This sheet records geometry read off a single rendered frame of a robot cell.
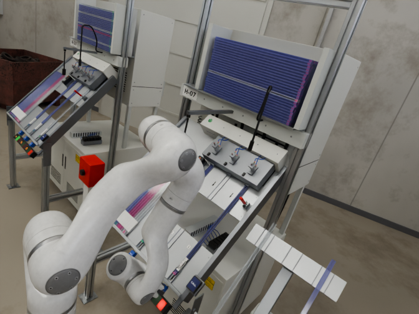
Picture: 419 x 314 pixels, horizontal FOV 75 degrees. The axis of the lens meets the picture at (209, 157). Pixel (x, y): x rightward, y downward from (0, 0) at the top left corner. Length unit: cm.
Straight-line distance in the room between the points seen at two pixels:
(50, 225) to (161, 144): 34
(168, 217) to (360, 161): 346
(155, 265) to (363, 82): 346
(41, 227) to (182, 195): 37
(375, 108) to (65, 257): 371
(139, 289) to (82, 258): 23
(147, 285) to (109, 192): 32
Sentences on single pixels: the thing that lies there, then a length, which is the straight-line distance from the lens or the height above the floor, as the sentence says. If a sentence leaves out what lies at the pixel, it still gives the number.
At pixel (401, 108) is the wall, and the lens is 401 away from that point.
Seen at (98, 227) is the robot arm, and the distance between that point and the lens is 73.
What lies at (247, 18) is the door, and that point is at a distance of 405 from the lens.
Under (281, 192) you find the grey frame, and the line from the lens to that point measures 135.
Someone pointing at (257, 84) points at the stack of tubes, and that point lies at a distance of 128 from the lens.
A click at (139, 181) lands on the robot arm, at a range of 70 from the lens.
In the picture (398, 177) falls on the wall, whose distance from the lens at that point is 421.
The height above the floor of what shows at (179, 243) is 81.
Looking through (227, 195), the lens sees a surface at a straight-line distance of 128.
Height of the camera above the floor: 162
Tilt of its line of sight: 22 degrees down
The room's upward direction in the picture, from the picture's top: 15 degrees clockwise
